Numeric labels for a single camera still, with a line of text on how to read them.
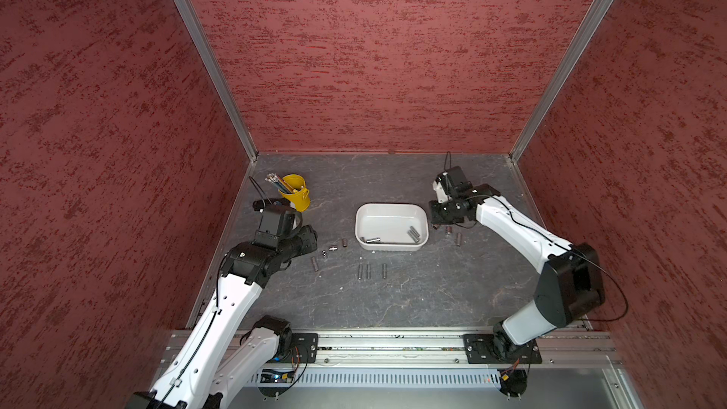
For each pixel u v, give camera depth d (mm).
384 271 880
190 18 795
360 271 874
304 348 763
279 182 920
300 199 974
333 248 923
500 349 659
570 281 437
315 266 893
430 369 730
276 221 540
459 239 950
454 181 683
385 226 1004
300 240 655
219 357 421
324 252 904
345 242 944
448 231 970
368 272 874
